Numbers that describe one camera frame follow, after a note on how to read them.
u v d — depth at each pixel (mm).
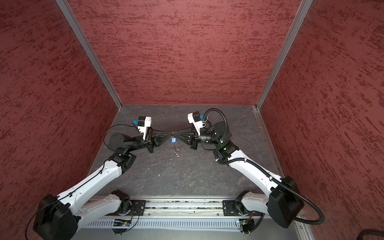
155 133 578
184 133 586
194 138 575
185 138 609
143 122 534
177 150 657
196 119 548
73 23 760
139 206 743
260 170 460
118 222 725
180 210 743
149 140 553
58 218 382
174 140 630
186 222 709
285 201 397
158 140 599
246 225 710
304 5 706
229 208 741
